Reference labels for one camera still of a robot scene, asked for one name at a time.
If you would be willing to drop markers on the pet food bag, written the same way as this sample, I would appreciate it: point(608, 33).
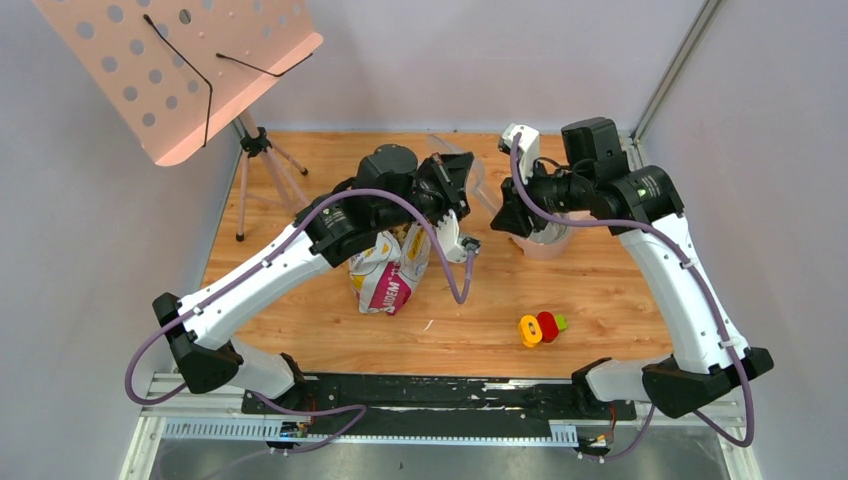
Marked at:
point(385, 276)

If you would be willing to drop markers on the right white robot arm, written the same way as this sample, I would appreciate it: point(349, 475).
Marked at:
point(643, 210)

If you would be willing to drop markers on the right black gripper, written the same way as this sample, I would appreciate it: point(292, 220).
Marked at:
point(516, 213)

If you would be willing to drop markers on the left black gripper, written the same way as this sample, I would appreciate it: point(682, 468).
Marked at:
point(448, 177)

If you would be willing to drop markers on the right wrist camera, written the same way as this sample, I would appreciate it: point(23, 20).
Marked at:
point(528, 149)

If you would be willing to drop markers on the pink music stand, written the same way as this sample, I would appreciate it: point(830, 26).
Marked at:
point(179, 72)

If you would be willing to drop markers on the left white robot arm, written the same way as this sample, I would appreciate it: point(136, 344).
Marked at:
point(391, 188)

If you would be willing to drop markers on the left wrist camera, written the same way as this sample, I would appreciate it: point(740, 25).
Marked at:
point(455, 245)

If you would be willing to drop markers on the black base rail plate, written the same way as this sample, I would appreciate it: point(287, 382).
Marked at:
point(453, 407)

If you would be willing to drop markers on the pink double pet bowl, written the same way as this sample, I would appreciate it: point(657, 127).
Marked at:
point(546, 244)

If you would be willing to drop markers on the colourful stacking toy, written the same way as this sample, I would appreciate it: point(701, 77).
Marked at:
point(541, 328)

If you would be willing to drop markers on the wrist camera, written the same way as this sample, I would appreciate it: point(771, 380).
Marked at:
point(528, 149)
point(455, 245)

